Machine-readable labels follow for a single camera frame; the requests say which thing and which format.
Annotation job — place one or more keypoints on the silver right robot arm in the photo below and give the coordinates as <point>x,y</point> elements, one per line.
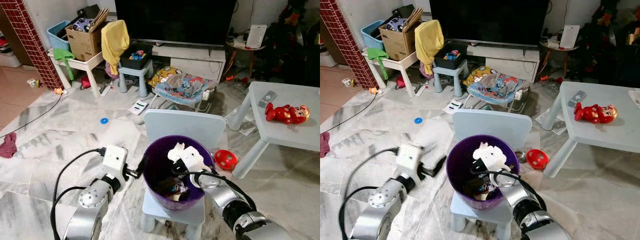
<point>240,212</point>
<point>532,215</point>

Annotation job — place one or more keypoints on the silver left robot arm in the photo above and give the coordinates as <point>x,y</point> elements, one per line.
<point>381,210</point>
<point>89,210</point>

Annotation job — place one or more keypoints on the purple plastic rubbish bin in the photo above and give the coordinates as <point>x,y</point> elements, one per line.
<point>155,165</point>
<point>457,165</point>

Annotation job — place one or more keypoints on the trash pile inside bin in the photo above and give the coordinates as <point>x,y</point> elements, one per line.
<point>477,189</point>
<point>170,189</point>

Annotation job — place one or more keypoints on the small metal bowl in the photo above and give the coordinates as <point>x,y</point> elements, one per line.
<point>520,156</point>

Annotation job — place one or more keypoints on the pale blue child chair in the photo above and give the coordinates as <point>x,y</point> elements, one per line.
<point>492,125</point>
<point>185,125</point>

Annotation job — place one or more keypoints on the red perforated toy ball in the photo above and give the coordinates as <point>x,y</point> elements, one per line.
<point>225,159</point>
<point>537,159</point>

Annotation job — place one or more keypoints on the white printed card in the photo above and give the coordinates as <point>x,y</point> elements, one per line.
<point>452,107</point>
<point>138,107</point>

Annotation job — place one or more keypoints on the loose printed papers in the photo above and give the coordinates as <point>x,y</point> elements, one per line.
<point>240,122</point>
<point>550,122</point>

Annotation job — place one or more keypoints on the patterned baby bouncer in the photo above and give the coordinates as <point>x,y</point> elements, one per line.
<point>182,87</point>
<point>496,87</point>

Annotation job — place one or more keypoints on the small red bag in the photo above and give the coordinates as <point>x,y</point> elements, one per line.
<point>86,82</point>
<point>400,82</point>

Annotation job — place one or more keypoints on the small blue stool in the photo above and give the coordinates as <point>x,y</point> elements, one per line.
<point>450,74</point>
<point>136,74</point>

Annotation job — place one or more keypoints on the small orange toy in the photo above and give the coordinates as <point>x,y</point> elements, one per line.
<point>374,91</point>
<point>60,91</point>

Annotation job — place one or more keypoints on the black tray of toys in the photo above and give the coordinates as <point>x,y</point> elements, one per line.
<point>450,62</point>
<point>136,62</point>

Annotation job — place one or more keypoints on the white television cabinet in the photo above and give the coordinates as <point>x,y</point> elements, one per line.
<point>510,62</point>
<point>195,62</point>

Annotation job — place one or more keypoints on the dark red cloth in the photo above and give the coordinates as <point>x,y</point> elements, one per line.
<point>8,146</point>
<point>324,145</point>

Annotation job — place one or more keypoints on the white low side table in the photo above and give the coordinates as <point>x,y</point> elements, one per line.
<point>85,64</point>
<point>400,64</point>

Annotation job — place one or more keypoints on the grey flat card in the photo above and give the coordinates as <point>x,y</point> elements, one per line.
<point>267,99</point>
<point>577,98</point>

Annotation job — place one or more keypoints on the pale blue child table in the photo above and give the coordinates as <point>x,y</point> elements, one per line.
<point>605,134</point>
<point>292,132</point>

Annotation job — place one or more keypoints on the small white toy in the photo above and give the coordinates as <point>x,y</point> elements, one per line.
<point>348,83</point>
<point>33,83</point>

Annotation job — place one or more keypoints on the red toy doll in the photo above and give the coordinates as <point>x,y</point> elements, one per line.
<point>595,113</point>
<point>287,114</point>

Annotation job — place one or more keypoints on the yellow hanging cloth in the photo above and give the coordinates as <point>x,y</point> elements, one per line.
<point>429,42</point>
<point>115,42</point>

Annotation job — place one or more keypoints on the green plastic dustpan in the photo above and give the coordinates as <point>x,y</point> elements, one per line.
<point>64,56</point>
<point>377,56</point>

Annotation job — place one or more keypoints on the brown cardboard box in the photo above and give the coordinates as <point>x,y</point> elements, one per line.
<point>84,46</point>
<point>397,46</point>

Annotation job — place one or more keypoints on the round dark side table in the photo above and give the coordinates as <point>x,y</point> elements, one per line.
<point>561,50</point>
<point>247,50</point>

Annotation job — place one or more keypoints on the blue plastic basket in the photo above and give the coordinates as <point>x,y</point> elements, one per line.
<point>369,36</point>
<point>56,36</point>

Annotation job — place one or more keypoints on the black flat television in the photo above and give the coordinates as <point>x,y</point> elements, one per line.
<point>175,20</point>
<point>490,20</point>

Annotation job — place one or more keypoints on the white storage box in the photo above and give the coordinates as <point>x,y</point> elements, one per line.
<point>327,59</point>
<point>10,59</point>

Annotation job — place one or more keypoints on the white flat device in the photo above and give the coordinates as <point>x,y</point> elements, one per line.
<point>570,36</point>
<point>256,36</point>

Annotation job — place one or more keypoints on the red brick tiled pillar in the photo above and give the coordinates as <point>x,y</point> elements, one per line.
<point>347,40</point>
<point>30,40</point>

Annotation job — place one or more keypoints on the dark decorated christmas tree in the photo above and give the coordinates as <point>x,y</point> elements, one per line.
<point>612,40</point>
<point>295,40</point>

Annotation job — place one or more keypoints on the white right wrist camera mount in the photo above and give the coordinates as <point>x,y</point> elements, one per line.
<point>196,161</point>
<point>499,160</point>

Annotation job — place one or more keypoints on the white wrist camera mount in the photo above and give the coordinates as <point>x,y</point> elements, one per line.
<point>499,160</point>
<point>115,160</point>
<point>409,159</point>
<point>196,161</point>

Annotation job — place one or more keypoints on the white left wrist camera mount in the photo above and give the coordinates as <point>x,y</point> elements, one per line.
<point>409,159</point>
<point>115,160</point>

